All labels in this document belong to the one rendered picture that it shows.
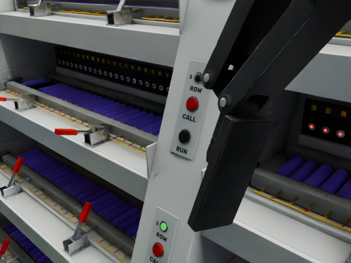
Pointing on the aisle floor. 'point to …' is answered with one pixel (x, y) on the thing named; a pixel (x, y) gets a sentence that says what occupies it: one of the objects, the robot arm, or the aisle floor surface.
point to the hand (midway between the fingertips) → (280, 242)
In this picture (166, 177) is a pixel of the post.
